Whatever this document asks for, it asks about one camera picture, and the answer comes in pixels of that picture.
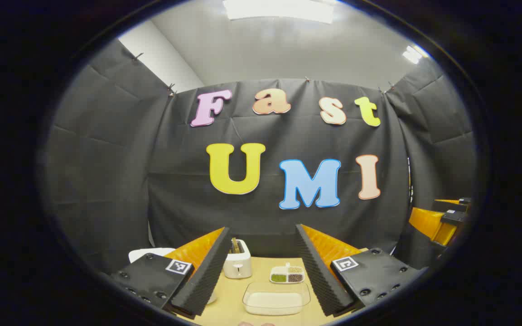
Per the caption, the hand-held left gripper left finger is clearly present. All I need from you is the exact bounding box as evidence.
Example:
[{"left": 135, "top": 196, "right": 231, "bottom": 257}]
[{"left": 108, "top": 226, "right": 232, "bottom": 319}]

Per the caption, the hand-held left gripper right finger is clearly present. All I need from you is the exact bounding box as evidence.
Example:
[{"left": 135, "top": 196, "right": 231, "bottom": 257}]
[{"left": 295, "top": 223, "right": 429, "bottom": 317}]

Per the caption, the white rice cooker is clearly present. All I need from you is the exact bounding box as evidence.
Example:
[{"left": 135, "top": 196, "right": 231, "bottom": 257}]
[{"left": 128, "top": 247, "right": 218, "bottom": 305}]

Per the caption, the white divided dish of beans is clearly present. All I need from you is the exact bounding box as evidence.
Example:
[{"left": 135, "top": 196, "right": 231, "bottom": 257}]
[{"left": 269, "top": 263, "right": 305, "bottom": 284}]

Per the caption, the white toaster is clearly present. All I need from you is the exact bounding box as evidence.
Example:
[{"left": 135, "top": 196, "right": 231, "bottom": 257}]
[{"left": 223, "top": 239, "right": 252, "bottom": 279}]

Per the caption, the black backdrop cloth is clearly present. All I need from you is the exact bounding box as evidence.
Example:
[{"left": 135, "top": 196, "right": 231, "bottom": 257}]
[{"left": 41, "top": 38, "right": 478, "bottom": 274}]

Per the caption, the small ceiling light panel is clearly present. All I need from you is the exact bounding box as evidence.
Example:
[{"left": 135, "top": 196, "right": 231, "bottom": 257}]
[{"left": 401, "top": 44, "right": 430, "bottom": 65}]

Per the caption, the large ceiling light panel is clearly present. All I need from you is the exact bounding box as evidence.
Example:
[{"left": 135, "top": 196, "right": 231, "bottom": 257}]
[{"left": 223, "top": 0, "right": 335, "bottom": 24}]

